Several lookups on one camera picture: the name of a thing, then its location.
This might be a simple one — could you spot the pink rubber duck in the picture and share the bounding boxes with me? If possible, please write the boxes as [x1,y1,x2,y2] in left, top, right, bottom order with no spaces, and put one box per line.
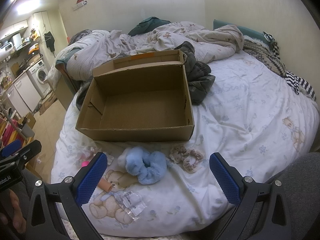
[81,161,89,167]

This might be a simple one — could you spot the small cardboard tube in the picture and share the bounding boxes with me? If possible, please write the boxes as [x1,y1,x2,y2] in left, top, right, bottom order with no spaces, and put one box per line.
[98,179,113,192]

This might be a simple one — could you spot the clear plastic packet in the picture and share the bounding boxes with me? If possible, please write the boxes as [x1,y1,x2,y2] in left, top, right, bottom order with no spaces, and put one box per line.
[99,191,147,224]

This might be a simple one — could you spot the light blue fluffy scrunchie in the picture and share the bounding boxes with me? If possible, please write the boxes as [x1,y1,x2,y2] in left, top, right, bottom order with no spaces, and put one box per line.
[124,146,167,185]

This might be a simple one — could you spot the person left hand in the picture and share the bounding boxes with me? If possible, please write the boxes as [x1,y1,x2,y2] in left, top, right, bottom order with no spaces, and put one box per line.
[1,189,26,235]

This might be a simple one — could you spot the wooden rack with pink items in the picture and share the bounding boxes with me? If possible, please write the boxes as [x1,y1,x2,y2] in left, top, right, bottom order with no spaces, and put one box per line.
[1,111,35,150]

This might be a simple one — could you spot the small cardboard box on floor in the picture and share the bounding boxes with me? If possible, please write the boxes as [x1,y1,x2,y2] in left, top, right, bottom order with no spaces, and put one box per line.
[18,112,36,129]

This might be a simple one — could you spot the white washing machine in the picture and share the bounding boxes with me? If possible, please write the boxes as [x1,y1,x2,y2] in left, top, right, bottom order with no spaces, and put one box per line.
[27,60,50,99]

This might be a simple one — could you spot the white bear print bedsheet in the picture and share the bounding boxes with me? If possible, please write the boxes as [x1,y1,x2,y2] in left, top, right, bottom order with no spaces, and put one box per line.
[50,49,320,238]

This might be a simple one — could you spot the black hanging garment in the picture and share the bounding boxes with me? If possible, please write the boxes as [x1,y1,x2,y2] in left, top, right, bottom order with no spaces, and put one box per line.
[44,31,55,53]

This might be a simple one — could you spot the crumpled beige bear duvet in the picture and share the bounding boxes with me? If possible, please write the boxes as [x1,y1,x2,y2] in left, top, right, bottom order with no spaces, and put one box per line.
[47,21,244,87]

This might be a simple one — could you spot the black white striped cloth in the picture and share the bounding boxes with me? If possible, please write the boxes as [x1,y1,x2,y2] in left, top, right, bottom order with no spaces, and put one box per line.
[263,31,316,102]

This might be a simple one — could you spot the open brown cardboard box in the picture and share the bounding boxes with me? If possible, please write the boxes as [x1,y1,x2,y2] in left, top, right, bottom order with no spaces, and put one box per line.
[75,50,194,142]

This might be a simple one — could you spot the camouflage jacket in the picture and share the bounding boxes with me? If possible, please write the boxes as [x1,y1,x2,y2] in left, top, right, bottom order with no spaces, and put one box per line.
[175,41,215,105]

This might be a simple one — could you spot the patterned knit blanket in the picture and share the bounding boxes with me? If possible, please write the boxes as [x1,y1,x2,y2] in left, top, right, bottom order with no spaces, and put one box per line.
[243,32,286,77]

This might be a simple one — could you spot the teal pillow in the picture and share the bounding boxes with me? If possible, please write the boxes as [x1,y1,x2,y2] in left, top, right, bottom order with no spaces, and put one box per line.
[213,20,271,46]

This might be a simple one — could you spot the dark green garment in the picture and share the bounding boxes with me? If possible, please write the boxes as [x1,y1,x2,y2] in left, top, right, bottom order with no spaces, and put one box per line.
[128,16,171,36]

